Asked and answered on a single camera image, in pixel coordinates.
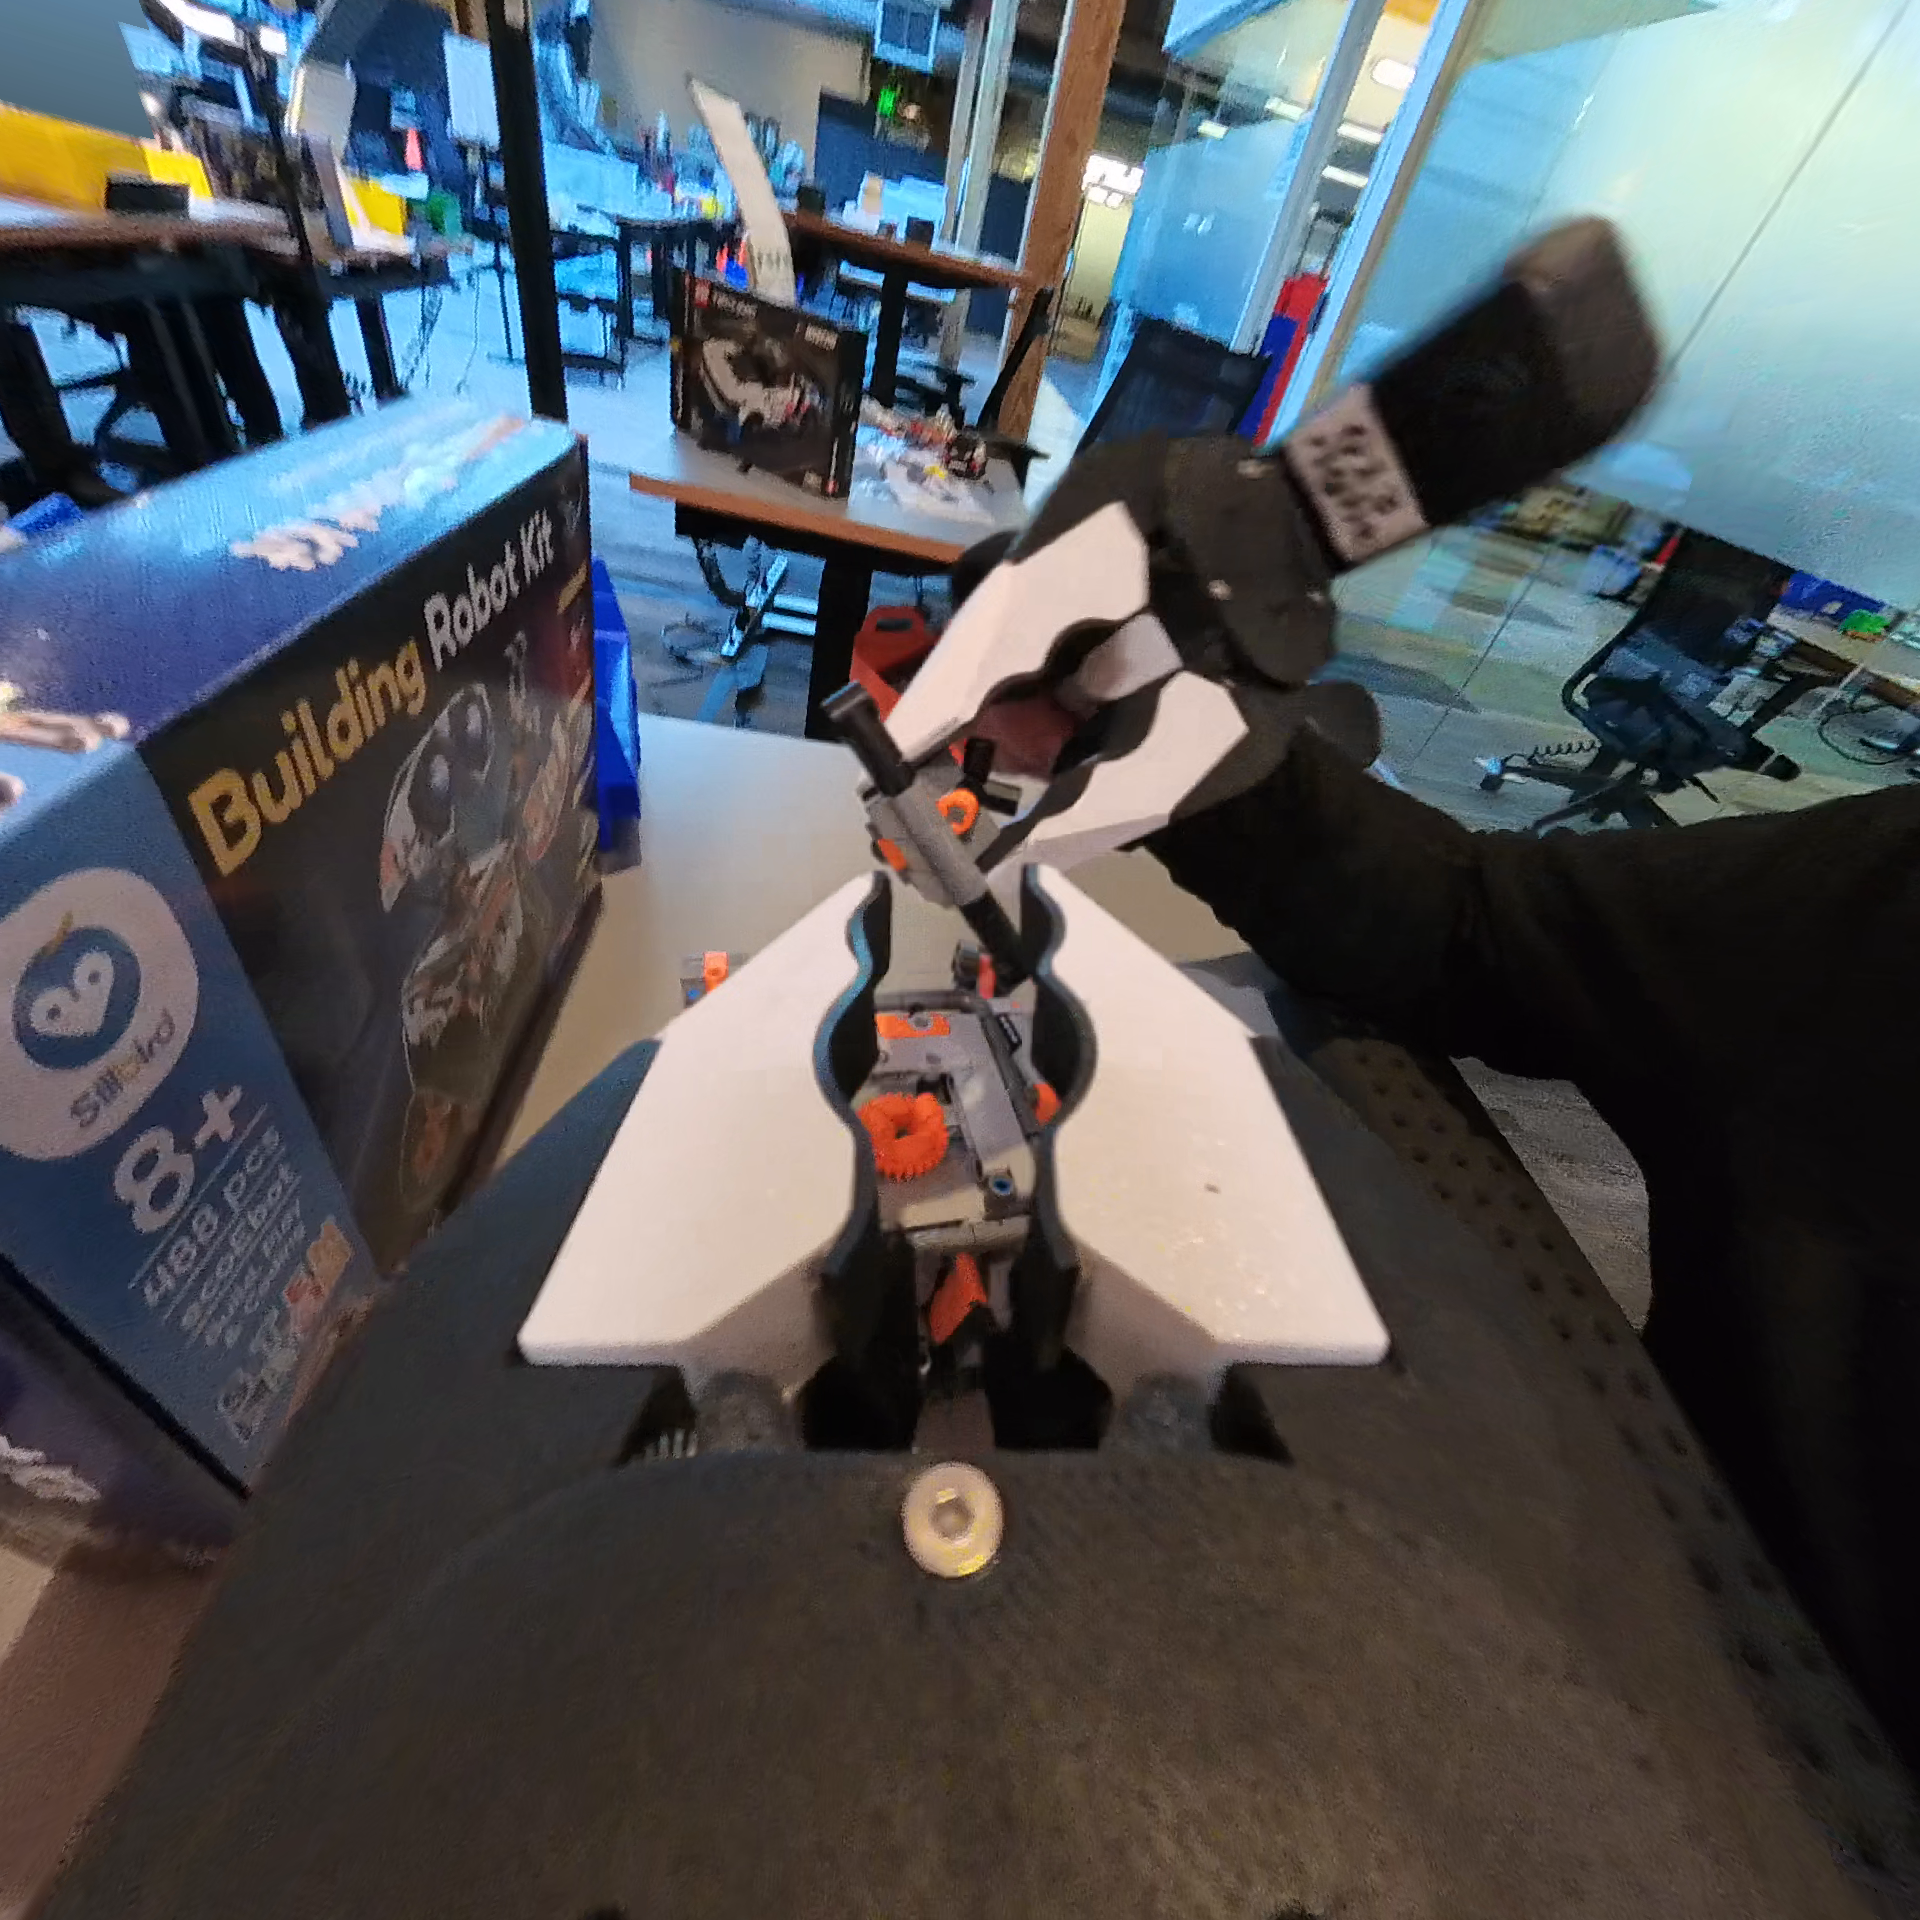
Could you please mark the person's right forearm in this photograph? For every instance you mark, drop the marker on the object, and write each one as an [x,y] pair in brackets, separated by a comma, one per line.
[1500,932]

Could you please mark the black pole with disc top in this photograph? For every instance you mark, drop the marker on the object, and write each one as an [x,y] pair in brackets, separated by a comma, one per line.
[525,210]

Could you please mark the black dimpled mat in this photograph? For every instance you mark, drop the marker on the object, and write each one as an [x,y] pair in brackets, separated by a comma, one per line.
[1575,1425]

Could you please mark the black office chair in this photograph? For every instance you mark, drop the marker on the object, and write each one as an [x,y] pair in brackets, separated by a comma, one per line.
[1665,690]

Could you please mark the grey tracked toy robot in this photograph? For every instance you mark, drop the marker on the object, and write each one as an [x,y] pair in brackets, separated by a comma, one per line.
[961,1110]

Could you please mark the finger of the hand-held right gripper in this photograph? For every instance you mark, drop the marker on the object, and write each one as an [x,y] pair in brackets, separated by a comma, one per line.
[1154,764]
[1036,600]

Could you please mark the distant blue bin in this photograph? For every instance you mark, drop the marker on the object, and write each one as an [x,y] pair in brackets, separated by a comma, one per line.
[615,720]

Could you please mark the blue robot kit box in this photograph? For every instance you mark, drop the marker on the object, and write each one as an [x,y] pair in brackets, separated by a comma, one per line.
[224,932]

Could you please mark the brown wooden table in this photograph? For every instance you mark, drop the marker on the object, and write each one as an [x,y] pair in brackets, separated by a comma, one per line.
[809,517]

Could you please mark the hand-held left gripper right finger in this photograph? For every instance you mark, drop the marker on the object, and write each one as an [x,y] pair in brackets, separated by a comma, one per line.
[1215,1201]

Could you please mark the black toy car box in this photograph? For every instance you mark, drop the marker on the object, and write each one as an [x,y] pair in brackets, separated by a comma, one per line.
[765,383]

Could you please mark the wooden post with red bracket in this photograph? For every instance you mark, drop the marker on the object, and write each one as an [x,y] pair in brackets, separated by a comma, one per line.
[1060,210]

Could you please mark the grey orange brick assembly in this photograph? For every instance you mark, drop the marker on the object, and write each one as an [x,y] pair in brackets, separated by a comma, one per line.
[932,825]

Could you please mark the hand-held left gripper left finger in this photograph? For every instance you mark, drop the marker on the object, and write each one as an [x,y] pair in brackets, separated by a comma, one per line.
[690,1201]

